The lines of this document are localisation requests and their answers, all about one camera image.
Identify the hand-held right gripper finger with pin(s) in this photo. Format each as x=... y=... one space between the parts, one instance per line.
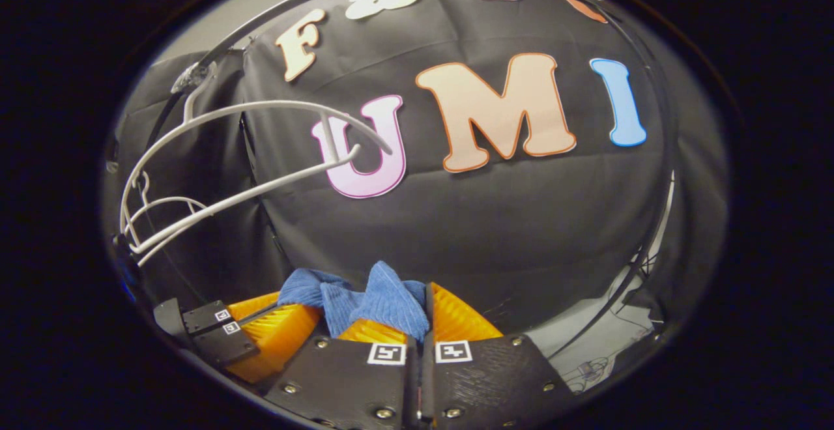
x=428 y=378
x=412 y=391

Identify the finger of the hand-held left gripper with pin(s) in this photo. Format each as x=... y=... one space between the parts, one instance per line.
x=225 y=345
x=205 y=318

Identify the white plastic hanger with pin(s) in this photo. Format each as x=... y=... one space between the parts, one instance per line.
x=345 y=155
x=163 y=200

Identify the black clothes rack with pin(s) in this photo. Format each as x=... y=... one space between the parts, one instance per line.
x=228 y=43

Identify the black backdrop cloth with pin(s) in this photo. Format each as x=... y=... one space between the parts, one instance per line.
x=488 y=234

